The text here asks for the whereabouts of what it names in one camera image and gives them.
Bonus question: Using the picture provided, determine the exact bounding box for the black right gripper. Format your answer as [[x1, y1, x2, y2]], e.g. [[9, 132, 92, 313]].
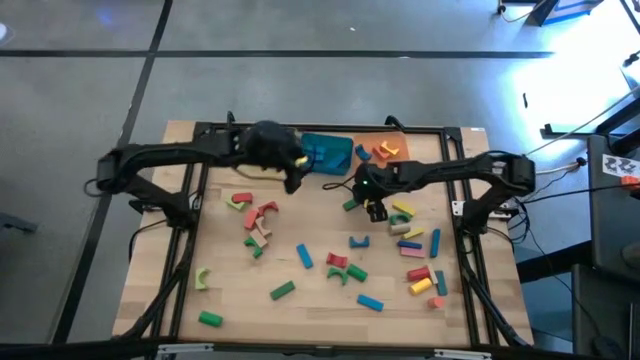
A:
[[353, 164, 399, 224]]

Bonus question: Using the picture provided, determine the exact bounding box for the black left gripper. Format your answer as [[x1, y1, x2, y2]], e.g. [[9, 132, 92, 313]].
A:
[[235, 120, 315, 195]]

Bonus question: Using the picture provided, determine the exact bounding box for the yellow rectangular wooden block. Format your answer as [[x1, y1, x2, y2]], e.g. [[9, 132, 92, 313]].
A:
[[391, 200, 417, 218]]

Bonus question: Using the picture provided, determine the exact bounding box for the green wooden cylinder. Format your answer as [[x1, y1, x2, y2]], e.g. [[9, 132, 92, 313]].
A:
[[197, 310, 224, 329], [345, 263, 369, 283]]

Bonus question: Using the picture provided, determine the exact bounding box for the green rectangular wooden block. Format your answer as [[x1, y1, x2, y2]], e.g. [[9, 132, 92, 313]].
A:
[[269, 280, 297, 302]]

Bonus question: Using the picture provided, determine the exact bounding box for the teal plastic bin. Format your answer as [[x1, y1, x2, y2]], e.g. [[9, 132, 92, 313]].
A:
[[301, 131, 355, 177]]

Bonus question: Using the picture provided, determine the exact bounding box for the translucent orange plastic bin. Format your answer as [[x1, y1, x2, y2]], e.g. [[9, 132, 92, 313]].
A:
[[352, 130, 411, 169]]

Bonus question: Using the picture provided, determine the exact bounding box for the yellow wooden cylinder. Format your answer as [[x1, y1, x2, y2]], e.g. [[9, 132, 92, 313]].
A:
[[408, 277, 434, 297]]

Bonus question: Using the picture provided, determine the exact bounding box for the black floor stand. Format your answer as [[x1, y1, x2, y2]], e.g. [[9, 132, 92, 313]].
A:
[[542, 94, 640, 156]]

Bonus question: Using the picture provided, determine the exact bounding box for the white printed sticker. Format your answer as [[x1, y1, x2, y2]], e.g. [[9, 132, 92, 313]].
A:
[[602, 153, 639, 178]]

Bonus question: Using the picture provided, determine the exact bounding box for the low black cabinet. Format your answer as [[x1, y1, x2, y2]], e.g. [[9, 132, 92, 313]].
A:
[[571, 263, 640, 360]]

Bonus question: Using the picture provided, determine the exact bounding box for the grey chair leg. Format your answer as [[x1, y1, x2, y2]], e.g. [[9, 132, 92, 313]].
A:
[[0, 211, 38, 235]]

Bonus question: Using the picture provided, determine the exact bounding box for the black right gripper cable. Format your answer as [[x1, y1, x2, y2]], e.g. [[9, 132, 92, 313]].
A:
[[322, 175, 357, 192]]

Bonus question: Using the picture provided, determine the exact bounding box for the black cable bundle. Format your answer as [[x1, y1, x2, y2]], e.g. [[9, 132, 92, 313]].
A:
[[452, 199, 556, 281]]

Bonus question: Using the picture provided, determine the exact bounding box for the silver metal bracket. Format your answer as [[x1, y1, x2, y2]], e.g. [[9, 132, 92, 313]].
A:
[[433, 348, 494, 360], [156, 342, 215, 357]]

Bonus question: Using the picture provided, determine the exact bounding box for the long black floor cable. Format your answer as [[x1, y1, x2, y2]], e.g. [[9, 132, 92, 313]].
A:
[[519, 182, 640, 202]]

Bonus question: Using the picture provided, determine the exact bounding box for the yellow cable with black plug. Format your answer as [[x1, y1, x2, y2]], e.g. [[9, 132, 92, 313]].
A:
[[534, 157, 587, 176]]

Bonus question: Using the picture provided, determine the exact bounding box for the cream cable with black clip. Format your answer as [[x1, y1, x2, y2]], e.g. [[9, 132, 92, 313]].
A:
[[496, 0, 541, 24]]

